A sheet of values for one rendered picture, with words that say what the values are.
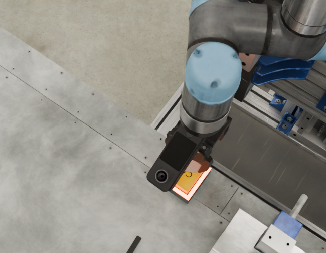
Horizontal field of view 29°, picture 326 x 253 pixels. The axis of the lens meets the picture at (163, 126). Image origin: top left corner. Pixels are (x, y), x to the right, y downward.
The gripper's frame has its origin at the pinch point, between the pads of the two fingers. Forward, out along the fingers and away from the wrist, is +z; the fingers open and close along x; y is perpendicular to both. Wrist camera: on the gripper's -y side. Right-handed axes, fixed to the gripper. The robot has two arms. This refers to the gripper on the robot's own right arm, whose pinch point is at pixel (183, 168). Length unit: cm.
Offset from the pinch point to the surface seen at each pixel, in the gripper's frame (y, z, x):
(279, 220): -0.4, -6.1, -19.1
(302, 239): 3.0, 4.6, -24.9
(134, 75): 49, 84, 45
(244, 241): -6.4, -4.4, -16.3
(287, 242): -3.4, -7.7, -22.0
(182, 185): -2.5, 1.2, -1.6
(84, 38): 51, 84, 69
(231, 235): -6.9, -4.4, -13.9
